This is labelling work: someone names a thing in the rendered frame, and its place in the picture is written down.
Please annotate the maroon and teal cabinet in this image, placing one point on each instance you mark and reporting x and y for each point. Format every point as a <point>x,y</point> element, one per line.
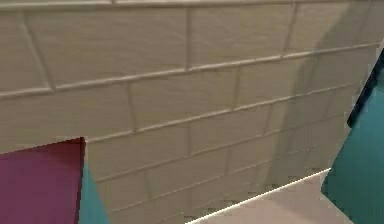
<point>40,186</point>

